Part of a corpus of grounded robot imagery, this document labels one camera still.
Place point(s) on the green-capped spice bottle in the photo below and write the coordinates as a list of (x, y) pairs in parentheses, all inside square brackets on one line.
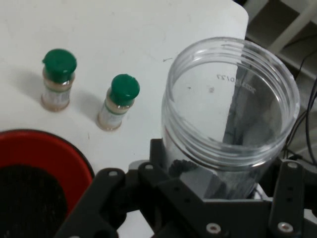
[(125, 88), (58, 64)]

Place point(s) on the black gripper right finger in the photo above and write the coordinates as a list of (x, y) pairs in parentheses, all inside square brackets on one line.
[(288, 193)]

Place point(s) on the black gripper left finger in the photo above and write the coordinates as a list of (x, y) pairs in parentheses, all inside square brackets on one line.
[(106, 193)]

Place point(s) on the clear jar with black seeds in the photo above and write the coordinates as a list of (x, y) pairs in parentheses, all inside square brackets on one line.
[(198, 119)]

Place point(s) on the red bowl of black seeds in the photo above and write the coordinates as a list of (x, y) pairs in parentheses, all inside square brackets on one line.
[(49, 153)]

